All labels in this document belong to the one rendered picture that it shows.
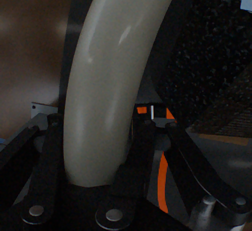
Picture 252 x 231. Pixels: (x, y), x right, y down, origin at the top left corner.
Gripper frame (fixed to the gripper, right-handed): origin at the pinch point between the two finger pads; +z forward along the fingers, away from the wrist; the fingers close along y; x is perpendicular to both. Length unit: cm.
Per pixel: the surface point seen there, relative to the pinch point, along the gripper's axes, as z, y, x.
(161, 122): 82, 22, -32
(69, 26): 84, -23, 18
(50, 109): 87, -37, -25
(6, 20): 89, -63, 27
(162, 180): 82, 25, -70
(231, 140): 67, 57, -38
